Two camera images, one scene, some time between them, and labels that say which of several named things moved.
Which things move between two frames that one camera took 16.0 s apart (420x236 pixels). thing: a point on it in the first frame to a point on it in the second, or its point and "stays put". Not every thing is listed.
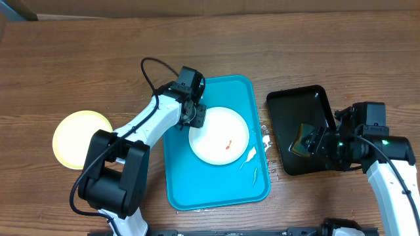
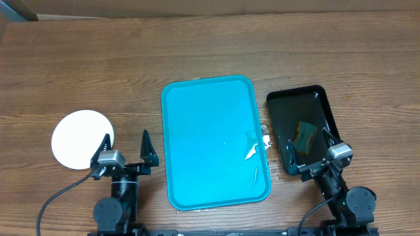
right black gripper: x=321 y=141 to x=314 y=170
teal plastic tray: x=192 y=183 stays put
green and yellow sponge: x=300 y=146 stays put
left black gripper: x=199 y=122 to x=149 y=159
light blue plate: x=223 y=138 to x=77 y=136
